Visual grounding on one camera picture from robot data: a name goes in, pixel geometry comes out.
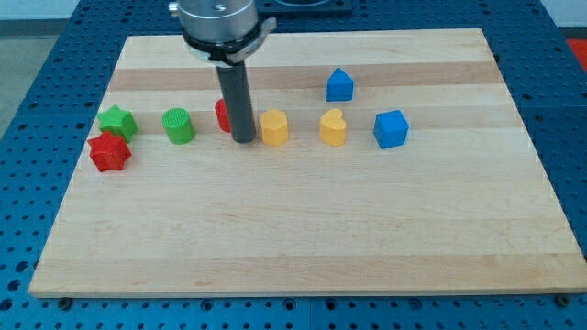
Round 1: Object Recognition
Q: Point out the green cylinder block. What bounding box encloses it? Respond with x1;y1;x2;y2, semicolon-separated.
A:
161;108;195;145

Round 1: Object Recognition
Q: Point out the yellow hexagon block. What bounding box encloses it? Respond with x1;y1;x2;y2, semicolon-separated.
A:
260;109;289;147

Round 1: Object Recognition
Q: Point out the green star block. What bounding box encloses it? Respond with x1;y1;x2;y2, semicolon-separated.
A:
97;105;138;143

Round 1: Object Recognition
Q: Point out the yellow heart block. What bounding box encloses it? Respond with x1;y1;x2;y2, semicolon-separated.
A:
320;108;347;147

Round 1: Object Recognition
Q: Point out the red star block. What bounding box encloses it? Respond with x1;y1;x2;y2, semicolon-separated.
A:
88;131;132;172

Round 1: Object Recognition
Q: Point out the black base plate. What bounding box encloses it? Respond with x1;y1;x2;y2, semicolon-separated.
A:
255;0;353;14

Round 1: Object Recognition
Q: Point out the blue cube block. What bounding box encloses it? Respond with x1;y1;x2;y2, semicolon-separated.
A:
373;110;410;149

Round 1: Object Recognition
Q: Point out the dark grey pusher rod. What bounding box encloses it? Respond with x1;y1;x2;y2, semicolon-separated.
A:
216;61;256;143

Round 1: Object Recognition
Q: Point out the red cylinder block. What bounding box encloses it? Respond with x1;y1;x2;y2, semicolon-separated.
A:
215;98;231;133

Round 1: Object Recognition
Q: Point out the blue pentagon house block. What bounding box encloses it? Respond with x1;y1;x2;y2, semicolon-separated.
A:
326;68;354;102

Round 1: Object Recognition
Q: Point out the red object at edge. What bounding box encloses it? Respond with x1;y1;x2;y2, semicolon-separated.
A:
567;38;587;71

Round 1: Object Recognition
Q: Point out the light wooden board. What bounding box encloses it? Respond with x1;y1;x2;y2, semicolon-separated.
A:
29;28;586;298

